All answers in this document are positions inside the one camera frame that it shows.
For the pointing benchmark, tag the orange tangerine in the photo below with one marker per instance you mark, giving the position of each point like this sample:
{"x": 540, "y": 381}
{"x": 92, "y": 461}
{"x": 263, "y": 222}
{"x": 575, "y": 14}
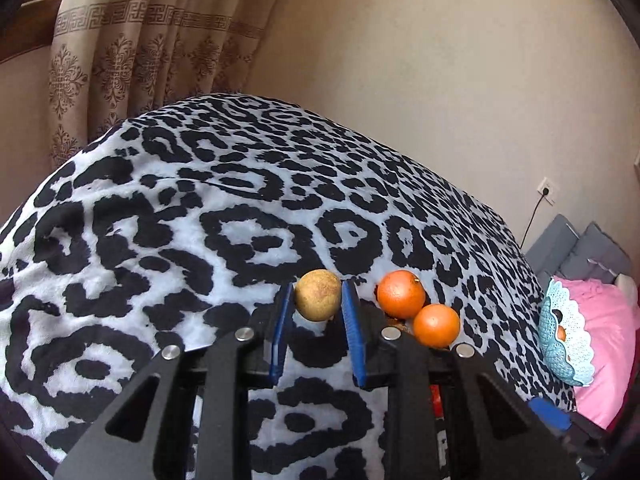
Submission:
{"x": 436, "y": 326}

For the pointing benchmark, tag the white wall socket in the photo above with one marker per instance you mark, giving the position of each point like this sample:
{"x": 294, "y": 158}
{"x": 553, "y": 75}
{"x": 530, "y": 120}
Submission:
{"x": 548, "y": 190}

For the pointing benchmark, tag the large orange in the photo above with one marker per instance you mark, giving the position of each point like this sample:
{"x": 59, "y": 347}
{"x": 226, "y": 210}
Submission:
{"x": 401, "y": 294}

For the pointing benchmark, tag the light blue lattice fruit basket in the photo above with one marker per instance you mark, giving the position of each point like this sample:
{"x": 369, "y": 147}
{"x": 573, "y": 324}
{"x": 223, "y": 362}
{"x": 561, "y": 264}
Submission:
{"x": 564, "y": 341}

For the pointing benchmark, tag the small brown round fruit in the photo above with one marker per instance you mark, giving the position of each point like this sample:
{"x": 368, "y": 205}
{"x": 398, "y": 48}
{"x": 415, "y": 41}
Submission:
{"x": 318, "y": 295}

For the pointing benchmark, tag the leopard print blanket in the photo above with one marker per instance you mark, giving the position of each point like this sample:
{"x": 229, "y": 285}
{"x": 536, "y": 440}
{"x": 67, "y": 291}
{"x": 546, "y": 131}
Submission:
{"x": 175, "y": 226}

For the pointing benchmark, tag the white pillow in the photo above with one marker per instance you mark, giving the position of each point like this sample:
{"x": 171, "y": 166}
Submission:
{"x": 629, "y": 288}

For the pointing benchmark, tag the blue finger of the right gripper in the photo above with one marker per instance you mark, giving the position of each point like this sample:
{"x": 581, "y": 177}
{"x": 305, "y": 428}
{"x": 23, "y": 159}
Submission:
{"x": 551, "y": 416}

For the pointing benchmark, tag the beige patterned curtain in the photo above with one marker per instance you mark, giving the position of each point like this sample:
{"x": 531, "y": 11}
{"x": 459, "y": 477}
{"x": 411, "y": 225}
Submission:
{"x": 115, "y": 59}

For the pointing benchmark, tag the pink dotted quilt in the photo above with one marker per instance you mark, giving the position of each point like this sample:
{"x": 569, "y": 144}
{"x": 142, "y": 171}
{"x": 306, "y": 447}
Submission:
{"x": 612, "y": 323}

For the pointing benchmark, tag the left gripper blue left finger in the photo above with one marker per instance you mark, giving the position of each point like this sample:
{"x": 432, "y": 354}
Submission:
{"x": 145, "y": 432}

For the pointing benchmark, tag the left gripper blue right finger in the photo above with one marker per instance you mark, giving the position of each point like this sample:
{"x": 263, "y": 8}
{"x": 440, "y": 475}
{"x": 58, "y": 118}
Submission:
{"x": 491, "y": 432}

